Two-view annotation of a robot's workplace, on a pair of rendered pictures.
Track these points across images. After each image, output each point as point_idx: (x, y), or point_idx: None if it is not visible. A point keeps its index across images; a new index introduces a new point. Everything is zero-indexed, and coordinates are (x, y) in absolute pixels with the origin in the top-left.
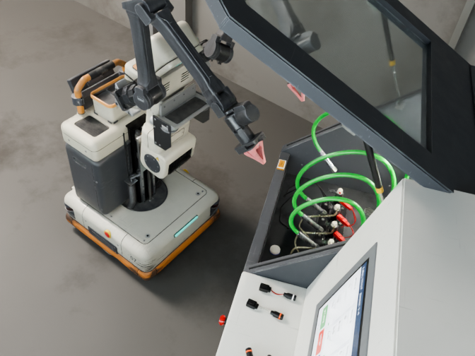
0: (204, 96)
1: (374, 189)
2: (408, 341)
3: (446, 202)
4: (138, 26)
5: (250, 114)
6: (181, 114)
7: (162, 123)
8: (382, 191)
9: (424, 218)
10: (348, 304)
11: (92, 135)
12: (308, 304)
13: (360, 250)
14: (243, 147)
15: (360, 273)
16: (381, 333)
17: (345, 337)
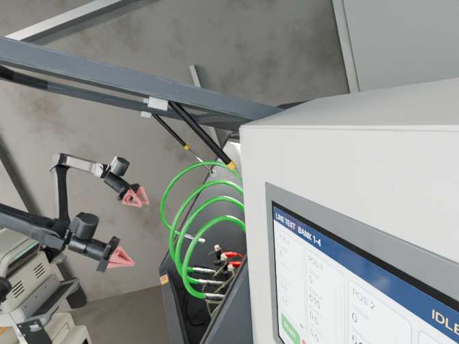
0: (34, 239)
1: (235, 201)
2: (431, 117)
3: (287, 111)
4: None
5: (87, 220)
6: (49, 304)
7: (29, 324)
8: (235, 164)
9: (283, 117)
10: (298, 263)
11: None
12: None
13: (260, 222)
14: (102, 261)
15: (279, 224)
16: (379, 180)
17: (336, 292)
